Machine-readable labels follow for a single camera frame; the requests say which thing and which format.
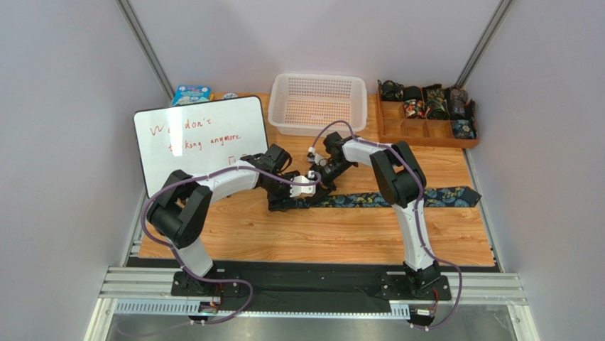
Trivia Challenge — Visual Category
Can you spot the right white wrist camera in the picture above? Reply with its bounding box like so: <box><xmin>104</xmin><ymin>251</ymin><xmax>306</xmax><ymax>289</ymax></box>
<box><xmin>307</xmin><ymin>146</ymin><xmax>328</xmax><ymax>166</ymax></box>

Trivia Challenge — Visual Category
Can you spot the wooden compartment tray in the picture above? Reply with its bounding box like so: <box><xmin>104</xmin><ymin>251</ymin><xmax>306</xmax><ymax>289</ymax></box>
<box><xmin>376</xmin><ymin>80</ymin><xmax>479</xmax><ymax>148</ymax></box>

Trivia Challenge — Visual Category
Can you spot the rolled dark tie far left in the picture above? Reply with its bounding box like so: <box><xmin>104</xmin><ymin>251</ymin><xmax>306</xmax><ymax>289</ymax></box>
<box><xmin>378</xmin><ymin>80</ymin><xmax>405</xmax><ymax>102</ymax></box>

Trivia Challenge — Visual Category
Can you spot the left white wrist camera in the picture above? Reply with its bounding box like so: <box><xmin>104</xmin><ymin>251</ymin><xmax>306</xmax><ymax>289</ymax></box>
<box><xmin>290</xmin><ymin>170</ymin><xmax>321</xmax><ymax>198</ymax></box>

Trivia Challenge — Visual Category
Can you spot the aluminium rail frame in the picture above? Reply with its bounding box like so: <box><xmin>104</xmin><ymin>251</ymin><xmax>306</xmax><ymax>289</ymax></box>
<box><xmin>85</xmin><ymin>261</ymin><xmax>538</xmax><ymax>340</ymax></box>

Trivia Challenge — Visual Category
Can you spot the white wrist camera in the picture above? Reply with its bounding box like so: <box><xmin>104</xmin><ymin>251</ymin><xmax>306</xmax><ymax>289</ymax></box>
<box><xmin>290</xmin><ymin>170</ymin><xmax>321</xmax><ymax>198</ymax></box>
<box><xmin>307</xmin><ymin>146</ymin><xmax>328</xmax><ymax>166</ymax></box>

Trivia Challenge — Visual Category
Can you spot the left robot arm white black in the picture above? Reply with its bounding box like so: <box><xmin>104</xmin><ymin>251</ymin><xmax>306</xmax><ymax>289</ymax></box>
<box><xmin>140</xmin><ymin>145</ymin><xmax>312</xmax><ymax>281</ymax></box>

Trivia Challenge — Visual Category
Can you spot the rolled blue floral tie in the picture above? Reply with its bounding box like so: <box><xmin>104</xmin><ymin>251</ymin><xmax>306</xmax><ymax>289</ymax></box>
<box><xmin>451</xmin><ymin>119</ymin><xmax>477</xmax><ymax>139</ymax></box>

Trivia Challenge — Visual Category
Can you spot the rolled red floral tie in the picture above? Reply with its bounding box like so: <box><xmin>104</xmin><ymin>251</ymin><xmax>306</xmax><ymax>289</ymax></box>
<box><xmin>403</xmin><ymin>86</ymin><xmax>425</xmax><ymax>119</ymax></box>

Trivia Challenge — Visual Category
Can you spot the rolled green dark tie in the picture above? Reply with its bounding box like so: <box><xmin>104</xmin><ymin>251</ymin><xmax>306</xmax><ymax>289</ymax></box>
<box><xmin>423</xmin><ymin>84</ymin><xmax>449</xmax><ymax>120</ymax></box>

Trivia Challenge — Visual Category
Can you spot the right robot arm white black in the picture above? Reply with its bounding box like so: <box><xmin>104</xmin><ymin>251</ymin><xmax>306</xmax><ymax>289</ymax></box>
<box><xmin>307</xmin><ymin>132</ymin><xmax>441</xmax><ymax>298</ymax></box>

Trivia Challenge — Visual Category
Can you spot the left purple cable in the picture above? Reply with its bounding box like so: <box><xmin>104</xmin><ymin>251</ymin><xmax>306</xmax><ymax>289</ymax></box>
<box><xmin>141</xmin><ymin>165</ymin><xmax>323</xmax><ymax>325</ymax></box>

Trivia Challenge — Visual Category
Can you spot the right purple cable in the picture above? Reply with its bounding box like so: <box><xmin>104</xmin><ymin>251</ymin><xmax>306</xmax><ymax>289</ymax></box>
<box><xmin>307</xmin><ymin>119</ymin><xmax>463</xmax><ymax>330</ymax></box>

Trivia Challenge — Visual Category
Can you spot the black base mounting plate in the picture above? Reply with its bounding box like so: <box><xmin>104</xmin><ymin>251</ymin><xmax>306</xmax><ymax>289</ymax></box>
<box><xmin>170</xmin><ymin>261</ymin><xmax>453</xmax><ymax>313</ymax></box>

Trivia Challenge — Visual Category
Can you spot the white plastic perforated basket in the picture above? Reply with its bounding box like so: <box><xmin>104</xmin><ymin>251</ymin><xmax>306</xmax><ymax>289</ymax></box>
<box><xmin>268</xmin><ymin>73</ymin><xmax>368</xmax><ymax>136</ymax></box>

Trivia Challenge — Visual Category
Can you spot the rolled grey dark tie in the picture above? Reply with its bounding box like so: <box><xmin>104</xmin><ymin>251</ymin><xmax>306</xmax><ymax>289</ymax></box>
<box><xmin>447</xmin><ymin>85</ymin><xmax>468</xmax><ymax>119</ymax></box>

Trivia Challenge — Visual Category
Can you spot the purple cable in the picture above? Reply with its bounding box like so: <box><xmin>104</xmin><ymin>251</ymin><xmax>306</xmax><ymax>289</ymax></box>
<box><xmin>141</xmin><ymin>165</ymin><xmax>323</xmax><ymax>325</ymax></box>
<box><xmin>307</xmin><ymin>119</ymin><xmax>463</xmax><ymax>330</ymax></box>

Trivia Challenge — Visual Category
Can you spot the dark blue floral necktie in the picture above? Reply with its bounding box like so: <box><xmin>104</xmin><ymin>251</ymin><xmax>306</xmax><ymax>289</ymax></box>
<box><xmin>270</xmin><ymin>186</ymin><xmax>482</xmax><ymax>211</ymax></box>

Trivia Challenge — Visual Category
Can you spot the whiteboard with red writing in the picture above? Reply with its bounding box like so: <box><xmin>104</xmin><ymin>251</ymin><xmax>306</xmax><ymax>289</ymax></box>
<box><xmin>133</xmin><ymin>96</ymin><xmax>268</xmax><ymax>196</ymax></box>

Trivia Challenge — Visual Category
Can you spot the small white round object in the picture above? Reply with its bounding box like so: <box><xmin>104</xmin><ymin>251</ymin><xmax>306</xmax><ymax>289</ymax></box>
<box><xmin>222</xmin><ymin>92</ymin><xmax>238</xmax><ymax>99</ymax></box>

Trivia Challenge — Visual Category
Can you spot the blue printed box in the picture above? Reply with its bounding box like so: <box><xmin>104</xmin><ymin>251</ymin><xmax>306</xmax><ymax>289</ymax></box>
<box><xmin>172</xmin><ymin>85</ymin><xmax>212</xmax><ymax>107</ymax></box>

